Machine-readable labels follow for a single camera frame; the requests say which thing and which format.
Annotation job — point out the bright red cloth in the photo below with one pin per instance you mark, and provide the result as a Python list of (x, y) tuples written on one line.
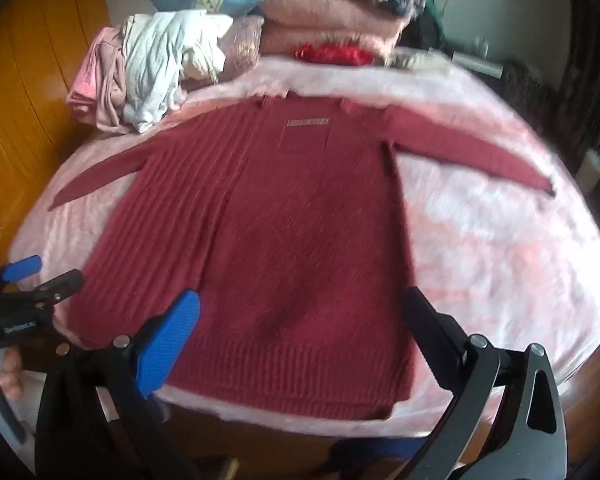
[(332, 54)]

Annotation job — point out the brocade patterned pillow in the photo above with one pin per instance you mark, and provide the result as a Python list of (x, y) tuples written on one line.
[(242, 47)]

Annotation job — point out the white crumpled garment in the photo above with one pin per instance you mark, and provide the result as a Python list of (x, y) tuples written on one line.
[(160, 60)]

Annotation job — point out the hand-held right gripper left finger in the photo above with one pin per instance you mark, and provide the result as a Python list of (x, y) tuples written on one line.
[(172, 335)]

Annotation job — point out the pale pink crumpled garment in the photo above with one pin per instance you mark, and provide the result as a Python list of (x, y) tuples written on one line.
[(100, 85)]

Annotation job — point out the person's left hand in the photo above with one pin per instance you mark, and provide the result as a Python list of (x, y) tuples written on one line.
[(10, 375)]

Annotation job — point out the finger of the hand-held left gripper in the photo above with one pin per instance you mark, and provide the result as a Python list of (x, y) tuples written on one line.
[(22, 267), (60, 285)]

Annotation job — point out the pink patterned fleece blanket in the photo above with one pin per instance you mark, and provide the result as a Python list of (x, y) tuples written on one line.
[(480, 260)]

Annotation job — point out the dark red knit sweater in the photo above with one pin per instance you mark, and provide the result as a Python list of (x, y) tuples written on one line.
[(280, 240)]

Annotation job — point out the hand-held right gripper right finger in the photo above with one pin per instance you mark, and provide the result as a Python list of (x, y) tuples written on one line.
[(422, 317)]

